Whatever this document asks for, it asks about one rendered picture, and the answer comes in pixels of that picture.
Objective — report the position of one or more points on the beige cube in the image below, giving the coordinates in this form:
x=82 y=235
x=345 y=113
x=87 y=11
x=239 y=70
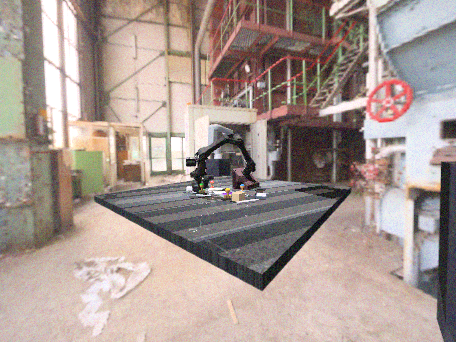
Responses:
x=238 y=196

